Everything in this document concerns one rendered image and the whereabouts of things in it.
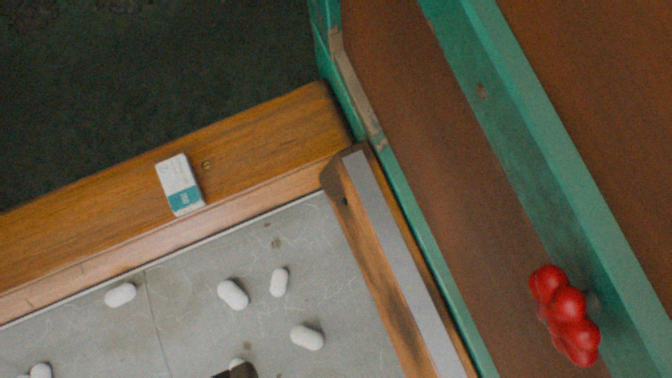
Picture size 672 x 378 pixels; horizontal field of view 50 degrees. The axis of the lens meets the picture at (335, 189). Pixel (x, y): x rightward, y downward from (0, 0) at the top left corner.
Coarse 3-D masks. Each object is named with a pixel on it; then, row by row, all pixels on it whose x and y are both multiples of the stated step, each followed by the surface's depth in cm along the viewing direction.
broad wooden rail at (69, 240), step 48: (288, 96) 83; (192, 144) 82; (240, 144) 82; (288, 144) 81; (336, 144) 81; (48, 192) 82; (96, 192) 81; (144, 192) 81; (240, 192) 80; (288, 192) 81; (0, 240) 80; (48, 240) 80; (96, 240) 79; (144, 240) 80; (192, 240) 81; (0, 288) 79; (48, 288) 79
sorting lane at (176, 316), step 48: (240, 240) 81; (288, 240) 81; (336, 240) 81; (96, 288) 80; (144, 288) 80; (192, 288) 80; (240, 288) 80; (288, 288) 80; (336, 288) 79; (0, 336) 80; (48, 336) 79; (96, 336) 79; (144, 336) 79; (192, 336) 79; (240, 336) 79; (288, 336) 78; (336, 336) 78; (384, 336) 78
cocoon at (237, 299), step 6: (222, 282) 78; (228, 282) 78; (222, 288) 78; (228, 288) 78; (234, 288) 78; (222, 294) 78; (228, 294) 78; (234, 294) 78; (240, 294) 78; (246, 294) 78; (228, 300) 78; (234, 300) 77; (240, 300) 77; (246, 300) 78; (234, 306) 78; (240, 306) 78; (246, 306) 78
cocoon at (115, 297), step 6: (114, 288) 79; (120, 288) 79; (126, 288) 78; (132, 288) 79; (108, 294) 78; (114, 294) 78; (120, 294) 78; (126, 294) 78; (132, 294) 79; (108, 300) 78; (114, 300) 78; (120, 300) 78; (126, 300) 79; (114, 306) 79
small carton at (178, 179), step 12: (180, 156) 79; (156, 168) 79; (168, 168) 79; (180, 168) 79; (192, 168) 81; (168, 180) 79; (180, 180) 79; (192, 180) 79; (168, 192) 78; (180, 192) 78; (192, 192) 78; (180, 204) 78; (192, 204) 78; (204, 204) 79
